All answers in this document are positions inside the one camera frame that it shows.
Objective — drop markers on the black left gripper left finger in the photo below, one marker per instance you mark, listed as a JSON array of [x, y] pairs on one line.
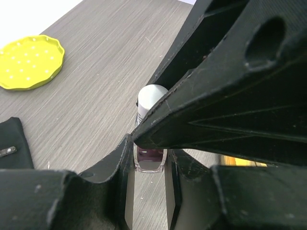
[[99, 198]]

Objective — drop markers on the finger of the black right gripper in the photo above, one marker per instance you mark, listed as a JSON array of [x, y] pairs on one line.
[[205, 26], [248, 98]]

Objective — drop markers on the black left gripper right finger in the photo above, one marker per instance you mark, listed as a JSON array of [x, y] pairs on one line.
[[233, 198]]

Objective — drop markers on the purple nail polish bottle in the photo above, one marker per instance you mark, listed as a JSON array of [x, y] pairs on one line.
[[149, 160]]

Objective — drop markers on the yellow plaid shirt sleeve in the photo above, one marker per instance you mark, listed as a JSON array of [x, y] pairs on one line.
[[232, 161]]

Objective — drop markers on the black cloth placemat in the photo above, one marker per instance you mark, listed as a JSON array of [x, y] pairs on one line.
[[12, 134]]

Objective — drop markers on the green polka dot dish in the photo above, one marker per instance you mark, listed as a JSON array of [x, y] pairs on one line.
[[30, 62]]

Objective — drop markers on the table knife with dark handle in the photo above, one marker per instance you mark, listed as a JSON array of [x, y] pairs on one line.
[[7, 151]]

